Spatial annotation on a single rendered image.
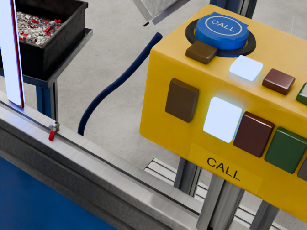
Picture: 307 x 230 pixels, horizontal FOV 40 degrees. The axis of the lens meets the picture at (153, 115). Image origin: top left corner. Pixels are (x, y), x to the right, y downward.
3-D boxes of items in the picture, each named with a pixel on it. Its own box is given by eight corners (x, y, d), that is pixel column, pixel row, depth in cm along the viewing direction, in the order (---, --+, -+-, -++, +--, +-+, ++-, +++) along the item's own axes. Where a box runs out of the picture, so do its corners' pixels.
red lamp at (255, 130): (262, 154, 30) (276, 123, 28) (260, 159, 30) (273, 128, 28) (235, 140, 31) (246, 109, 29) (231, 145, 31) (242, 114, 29)
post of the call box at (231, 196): (231, 222, 46) (265, 142, 38) (220, 243, 44) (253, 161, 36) (207, 209, 47) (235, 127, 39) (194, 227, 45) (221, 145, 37)
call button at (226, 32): (251, 42, 34) (257, 23, 33) (231, 64, 31) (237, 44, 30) (207, 24, 35) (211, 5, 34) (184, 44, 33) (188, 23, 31)
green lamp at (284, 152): (295, 170, 29) (311, 139, 27) (292, 175, 29) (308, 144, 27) (265, 155, 30) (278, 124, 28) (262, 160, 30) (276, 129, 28)
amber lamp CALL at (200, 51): (217, 55, 31) (219, 48, 31) (206, 65, 30) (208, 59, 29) (195, 45, 32) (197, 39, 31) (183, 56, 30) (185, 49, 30)
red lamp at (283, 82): (293, 84, 29) (296, 77, 29) (285, 96, 28) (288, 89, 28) (269, 73, 30) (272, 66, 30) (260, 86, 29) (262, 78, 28)
